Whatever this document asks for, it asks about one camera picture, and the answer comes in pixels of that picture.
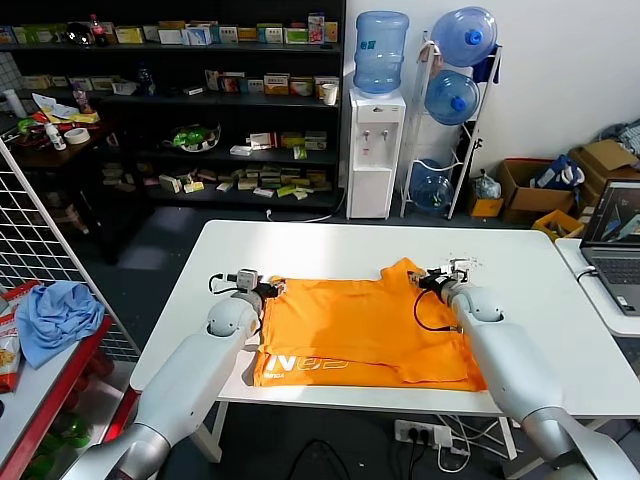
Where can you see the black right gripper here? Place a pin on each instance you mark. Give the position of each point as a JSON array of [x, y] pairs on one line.
[[434, 282]]

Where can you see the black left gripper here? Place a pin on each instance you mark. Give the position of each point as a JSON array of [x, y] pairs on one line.
[[265, 291]]

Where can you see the orange t-shirt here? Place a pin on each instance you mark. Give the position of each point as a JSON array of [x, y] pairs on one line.
[[350, 325]]

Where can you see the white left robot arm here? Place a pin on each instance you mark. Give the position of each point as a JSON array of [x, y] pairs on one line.
[[200, 360]]

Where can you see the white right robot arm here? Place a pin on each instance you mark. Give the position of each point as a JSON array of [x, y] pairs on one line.
[[515, 360]]

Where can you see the blue grey clothes pile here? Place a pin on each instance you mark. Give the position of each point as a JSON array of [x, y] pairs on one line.
[[622, 135]]

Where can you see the flat white box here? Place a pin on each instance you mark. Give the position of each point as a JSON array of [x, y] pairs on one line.
[[264, 193], [241, 150], [194, 91], [225, 187]]

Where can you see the white metal jug rack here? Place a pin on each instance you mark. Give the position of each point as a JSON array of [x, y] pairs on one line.
[[457, 190]]

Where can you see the small yellow bin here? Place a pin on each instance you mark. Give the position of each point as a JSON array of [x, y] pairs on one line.
[[486, 207]]

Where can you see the grey plastic bag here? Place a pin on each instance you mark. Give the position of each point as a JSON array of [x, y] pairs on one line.
[[485, 187]]

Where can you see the yellow green box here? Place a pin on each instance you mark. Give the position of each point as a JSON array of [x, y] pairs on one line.
[[193, 187]]

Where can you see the small green box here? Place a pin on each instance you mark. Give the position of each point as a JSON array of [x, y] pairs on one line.
[[300, 153]]

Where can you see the white water dispenser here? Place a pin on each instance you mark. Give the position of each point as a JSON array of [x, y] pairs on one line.
[[371, 150]]

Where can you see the black clamp gadget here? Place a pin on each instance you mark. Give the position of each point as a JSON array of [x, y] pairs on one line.
[[478, 145]]

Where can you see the red white box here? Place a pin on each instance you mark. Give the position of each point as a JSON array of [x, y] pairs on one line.
[[263, 141]]

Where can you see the open brown cardboard box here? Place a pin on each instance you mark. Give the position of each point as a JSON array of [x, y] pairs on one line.
[[540, 197]]

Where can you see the yellow plastic crate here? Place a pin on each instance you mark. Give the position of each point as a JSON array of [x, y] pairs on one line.
[[555, 222]]

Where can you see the white power strip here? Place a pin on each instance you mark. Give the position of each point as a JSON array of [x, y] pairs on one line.
[[415, 431]]

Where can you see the green white bowl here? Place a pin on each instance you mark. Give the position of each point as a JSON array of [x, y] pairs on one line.
[[196, 137]]

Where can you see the blue tote bag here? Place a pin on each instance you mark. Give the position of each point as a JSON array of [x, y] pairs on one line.
[[555, 175]]

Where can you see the grey laptop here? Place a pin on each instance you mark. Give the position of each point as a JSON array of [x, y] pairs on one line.
[[615, 260]]

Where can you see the white paper cup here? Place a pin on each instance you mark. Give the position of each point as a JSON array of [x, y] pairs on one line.
[[329, 94]]

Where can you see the orange green box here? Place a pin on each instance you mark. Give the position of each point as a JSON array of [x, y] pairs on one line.
[[301, 87]]

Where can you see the yellow white box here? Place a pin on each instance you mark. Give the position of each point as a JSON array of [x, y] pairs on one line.
[[277, 84]]

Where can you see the pink white box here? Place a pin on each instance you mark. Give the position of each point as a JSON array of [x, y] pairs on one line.
[[212, 80]]

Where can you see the dark blue hanging cloth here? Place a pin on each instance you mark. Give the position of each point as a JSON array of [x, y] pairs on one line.
[[488, 65]]

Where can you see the tall brown cardboard box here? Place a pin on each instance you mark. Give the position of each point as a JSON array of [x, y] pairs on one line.
[[605, 155]]

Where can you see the light blue crumpled cloth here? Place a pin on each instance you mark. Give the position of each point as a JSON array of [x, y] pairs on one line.
[[55, 320]]

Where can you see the blue labelled water jug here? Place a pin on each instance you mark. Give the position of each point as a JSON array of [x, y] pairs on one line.
[[381, 50]]

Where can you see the black shelving unit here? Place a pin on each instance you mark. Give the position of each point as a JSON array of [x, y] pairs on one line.
[[251, 48]]

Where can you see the blue drink bottle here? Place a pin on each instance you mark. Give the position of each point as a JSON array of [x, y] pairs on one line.
[[146, 82]]

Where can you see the masking tape roll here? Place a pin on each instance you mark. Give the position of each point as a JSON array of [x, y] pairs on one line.
[[76, 141]]

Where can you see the green plastic bottle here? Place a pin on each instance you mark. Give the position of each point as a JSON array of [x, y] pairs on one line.
[[72, 432]]

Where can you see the open white box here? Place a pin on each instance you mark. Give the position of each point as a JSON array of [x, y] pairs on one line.
[[124, 88]]

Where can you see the thin yellow box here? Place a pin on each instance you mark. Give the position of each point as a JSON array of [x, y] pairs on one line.
[[247, 34]]

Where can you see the yellow packet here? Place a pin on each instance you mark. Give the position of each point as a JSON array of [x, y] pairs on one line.
[[86, 118]]

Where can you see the small yellow box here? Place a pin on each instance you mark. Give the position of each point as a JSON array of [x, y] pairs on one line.
[[331, 32]]

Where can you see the pink colourful box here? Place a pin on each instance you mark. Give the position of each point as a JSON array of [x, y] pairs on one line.
[[316, 29]]

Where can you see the dark wooden table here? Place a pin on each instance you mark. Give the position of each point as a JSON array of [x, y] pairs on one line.
[[50, 160]]

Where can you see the red white package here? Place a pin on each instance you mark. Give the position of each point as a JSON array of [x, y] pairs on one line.
[[15, 295]]

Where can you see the small white bottle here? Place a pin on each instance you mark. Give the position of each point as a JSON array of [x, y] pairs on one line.
[[56, 139]]

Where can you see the purple drink bottle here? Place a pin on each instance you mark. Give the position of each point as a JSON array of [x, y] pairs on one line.
[[83, 99]]

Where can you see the red framed white shelf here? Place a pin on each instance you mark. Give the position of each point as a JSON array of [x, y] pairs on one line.
[[30, 400]]

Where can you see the orange snack bag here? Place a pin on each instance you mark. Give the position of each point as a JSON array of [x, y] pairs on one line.
[[7, 365]]

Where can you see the flat orange box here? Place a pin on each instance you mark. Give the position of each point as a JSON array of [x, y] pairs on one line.
[[172, 25]]

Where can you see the loose paper sheets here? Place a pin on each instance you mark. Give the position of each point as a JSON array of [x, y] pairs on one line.
[[51, 105]]

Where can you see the green plastic object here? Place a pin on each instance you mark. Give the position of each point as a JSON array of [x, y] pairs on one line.
[[30, 126]]

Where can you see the cola bottle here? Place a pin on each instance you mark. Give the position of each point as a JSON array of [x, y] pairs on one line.
[[99, 31]]

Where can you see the shiny dark dome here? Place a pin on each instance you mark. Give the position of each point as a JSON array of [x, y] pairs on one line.
[[79, 34]]

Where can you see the white cylinder roll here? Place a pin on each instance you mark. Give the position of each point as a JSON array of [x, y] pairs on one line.
[[14, 103]]

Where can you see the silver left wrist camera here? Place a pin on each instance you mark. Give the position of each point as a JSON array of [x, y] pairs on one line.
[[249, 279]]

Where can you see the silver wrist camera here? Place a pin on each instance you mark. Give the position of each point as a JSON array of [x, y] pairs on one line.
[[460, 267], [249, 279]]

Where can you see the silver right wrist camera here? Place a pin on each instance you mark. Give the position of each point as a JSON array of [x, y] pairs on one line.
[[460, 267]]

